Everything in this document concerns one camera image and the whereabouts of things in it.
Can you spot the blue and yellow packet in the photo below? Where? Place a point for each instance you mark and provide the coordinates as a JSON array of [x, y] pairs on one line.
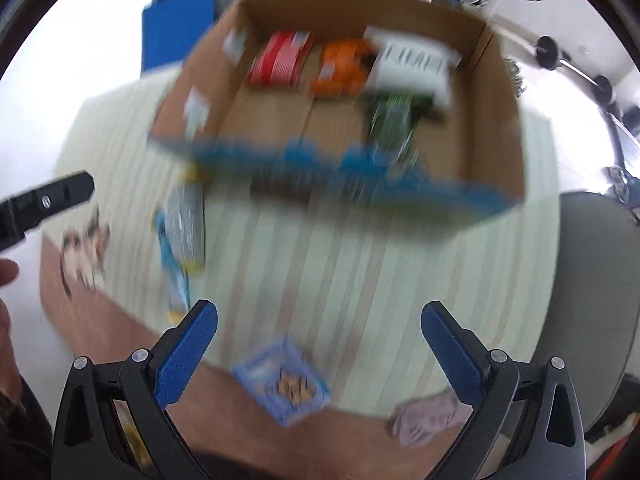
[[184, 225]]

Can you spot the pink cloth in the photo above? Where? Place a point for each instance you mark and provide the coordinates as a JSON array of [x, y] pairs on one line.
[[430, 417]]

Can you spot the printed brown white packet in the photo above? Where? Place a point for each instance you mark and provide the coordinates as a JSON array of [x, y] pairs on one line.
[[85, 252]]

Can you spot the green packet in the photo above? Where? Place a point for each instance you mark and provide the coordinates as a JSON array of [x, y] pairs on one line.
[[392, 117]]

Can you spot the orange packet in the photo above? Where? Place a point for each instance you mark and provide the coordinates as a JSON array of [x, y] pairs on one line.
[[342, 67]]

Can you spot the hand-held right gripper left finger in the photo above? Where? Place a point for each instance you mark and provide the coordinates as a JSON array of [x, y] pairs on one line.
[[186, 352]]

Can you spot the red striped packet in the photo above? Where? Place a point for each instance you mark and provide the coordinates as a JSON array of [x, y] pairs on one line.
[[277, 59]]

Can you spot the light blue snack packet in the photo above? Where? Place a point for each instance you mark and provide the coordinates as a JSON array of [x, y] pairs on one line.
[[280, 382]]

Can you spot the striped pale green mat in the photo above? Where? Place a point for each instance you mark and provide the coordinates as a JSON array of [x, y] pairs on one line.
[[350, 280]]

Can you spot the black barbell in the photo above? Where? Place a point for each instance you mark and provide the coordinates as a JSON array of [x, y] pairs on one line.
[[570, 62]]

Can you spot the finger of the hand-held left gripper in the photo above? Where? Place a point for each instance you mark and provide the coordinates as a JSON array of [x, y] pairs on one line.
[[52, 199]]

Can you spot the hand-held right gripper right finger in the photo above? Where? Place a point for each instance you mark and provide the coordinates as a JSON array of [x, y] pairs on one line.
[[451, 355]]

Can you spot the cardboard box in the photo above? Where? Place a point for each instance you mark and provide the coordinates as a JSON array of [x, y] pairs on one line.
[[335, 125]]

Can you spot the person's left hand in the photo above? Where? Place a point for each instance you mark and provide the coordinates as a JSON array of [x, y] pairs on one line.
[[7, 272]]

